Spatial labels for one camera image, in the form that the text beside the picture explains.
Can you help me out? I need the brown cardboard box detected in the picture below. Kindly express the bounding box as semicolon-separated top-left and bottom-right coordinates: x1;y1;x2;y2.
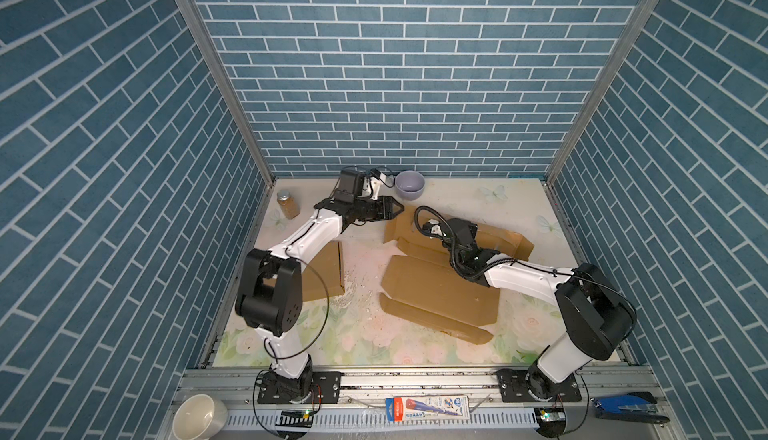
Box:
379;206;500;345
302;241;345;302

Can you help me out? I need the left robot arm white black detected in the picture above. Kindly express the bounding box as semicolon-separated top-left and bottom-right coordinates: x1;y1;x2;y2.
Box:
234;167;404;380

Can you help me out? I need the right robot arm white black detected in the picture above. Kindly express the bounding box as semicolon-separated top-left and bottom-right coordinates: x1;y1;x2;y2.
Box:
422;218;637;400

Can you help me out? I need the glass spice jar silver lid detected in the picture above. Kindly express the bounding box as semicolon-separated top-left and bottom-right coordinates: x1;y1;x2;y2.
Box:
276;190;301;220

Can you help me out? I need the lavender ceramic mug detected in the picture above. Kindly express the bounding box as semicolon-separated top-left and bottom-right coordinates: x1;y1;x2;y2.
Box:
394;170;426;201

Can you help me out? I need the blue red white packet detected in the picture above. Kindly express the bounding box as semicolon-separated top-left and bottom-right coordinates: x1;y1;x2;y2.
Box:
385;395;470;422

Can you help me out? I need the blue black stapler tool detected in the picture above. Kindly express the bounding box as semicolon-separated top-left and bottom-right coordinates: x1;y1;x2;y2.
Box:
592;391;670;425

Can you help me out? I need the white ceramic bowl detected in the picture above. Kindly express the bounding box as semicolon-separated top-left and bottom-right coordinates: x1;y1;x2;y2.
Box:
172;394;229;440

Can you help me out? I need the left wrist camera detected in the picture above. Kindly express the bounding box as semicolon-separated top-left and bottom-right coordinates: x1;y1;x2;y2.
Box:
367;169;388;200

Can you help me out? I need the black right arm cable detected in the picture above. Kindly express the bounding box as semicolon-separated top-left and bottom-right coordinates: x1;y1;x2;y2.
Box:
413;205;638;435

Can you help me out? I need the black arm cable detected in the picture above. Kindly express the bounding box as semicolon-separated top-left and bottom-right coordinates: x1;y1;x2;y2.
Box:
251;165;397;438
413;205;638;435

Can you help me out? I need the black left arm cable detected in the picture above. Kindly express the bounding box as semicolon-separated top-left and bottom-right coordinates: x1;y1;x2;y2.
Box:
251;165;397;438

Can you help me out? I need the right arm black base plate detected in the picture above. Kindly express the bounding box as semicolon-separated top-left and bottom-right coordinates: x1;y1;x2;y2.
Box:
495;366;582;403

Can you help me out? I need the aluminium front rail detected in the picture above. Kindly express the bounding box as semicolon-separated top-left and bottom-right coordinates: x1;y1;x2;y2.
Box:
158;362;683;439

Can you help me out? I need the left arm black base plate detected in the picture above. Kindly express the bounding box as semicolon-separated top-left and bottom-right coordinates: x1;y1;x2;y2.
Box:
256;371;342;405

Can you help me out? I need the aluminium corner post left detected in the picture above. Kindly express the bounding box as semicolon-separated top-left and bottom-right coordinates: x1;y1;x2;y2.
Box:
174;0;275;188

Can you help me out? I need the aluminium corner post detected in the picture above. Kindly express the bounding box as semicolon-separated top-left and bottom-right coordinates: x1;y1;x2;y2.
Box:
544;0;660;190
174;0;275;188

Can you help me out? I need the aluminium corner post right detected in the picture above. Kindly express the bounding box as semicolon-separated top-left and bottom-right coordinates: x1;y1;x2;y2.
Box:
544;0;660;190

